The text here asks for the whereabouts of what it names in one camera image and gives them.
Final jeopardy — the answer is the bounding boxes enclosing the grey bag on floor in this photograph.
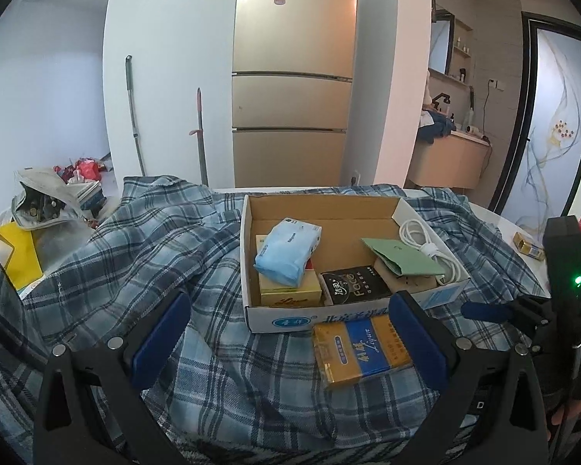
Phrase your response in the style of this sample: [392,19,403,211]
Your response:
[11,168,87,231]

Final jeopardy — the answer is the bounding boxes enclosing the light blue tissue pack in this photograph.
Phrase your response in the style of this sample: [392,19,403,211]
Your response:
[254,217,322,288]

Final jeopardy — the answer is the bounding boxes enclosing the grey mop handle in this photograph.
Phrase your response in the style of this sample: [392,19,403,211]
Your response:
[125,55,146,176]

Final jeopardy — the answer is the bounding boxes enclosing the white charging cable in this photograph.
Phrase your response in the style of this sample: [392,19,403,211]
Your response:
[397,217,469,286]

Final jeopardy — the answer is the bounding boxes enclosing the gold three-door refrigerator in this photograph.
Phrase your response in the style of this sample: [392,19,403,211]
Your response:
[232,0,357,187]

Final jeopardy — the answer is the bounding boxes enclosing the open cardboard box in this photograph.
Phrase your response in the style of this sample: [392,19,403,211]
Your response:
[240,188,453,334]

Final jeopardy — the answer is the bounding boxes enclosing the frosted glass floral door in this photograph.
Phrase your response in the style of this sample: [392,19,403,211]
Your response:
[489,13,581,237]

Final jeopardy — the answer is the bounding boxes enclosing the red items on floor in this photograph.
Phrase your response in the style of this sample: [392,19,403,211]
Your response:
[53,157,108,184]

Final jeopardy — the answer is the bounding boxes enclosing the yellow bag on floor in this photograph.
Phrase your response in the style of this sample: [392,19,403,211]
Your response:
[0,222,43,291]

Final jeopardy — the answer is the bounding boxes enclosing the green paper envelope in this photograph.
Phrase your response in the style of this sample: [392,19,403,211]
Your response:
[362,238,445,276]

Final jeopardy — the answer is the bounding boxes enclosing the blue plaid cloth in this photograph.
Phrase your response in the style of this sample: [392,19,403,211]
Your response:
[0,174,548,465]

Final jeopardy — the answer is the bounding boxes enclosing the yellow blue cigarette carton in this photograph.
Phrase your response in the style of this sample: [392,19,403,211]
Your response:
[313,315,413,388]

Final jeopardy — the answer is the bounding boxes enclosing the beige bathroom vanity cabinet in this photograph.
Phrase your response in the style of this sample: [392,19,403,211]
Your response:
[407,131,492,190]

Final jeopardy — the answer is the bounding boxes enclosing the red-handled broom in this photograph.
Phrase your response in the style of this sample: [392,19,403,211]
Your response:
[190,88,208,186]

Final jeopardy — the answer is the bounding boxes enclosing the black tissue pack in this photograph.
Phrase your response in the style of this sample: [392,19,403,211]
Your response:
[318,265,391,305]

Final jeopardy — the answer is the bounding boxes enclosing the yellow box in carton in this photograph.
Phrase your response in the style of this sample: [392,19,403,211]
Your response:
[258,259,322,308]

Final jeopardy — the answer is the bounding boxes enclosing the small yellow box on table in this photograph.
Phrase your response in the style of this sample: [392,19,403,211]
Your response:
[512,232,546,262]

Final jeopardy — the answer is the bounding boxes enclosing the person's right hand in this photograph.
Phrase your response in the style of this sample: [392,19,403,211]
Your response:
[547,400,581,441]

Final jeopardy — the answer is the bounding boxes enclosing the blue clothes on vanity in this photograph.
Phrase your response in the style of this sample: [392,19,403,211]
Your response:
[416,110,456,144]

